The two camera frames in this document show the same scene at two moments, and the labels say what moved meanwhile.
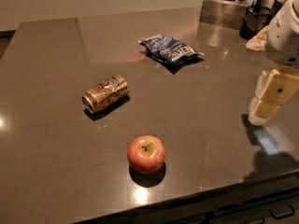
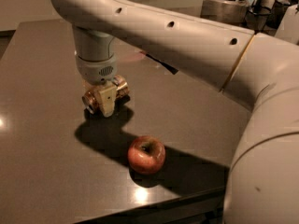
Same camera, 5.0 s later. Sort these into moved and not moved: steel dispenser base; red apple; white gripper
Moved: white gripper
Not moved: red apple; steel dispenser base
